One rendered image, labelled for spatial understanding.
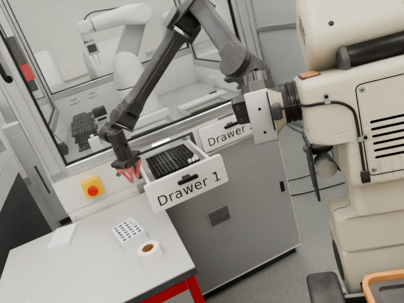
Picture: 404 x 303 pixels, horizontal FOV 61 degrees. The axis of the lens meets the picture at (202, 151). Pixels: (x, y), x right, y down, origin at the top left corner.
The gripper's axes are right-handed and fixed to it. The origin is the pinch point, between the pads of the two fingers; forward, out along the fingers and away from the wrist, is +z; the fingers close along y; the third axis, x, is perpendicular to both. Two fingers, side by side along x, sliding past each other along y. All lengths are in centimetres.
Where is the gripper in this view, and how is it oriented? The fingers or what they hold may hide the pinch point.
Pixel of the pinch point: (134, 178)
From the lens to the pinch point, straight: 128.9
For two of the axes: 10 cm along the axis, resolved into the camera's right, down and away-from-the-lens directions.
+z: 2.6, 8.6, 4.3
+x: 8.4, 0.2, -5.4
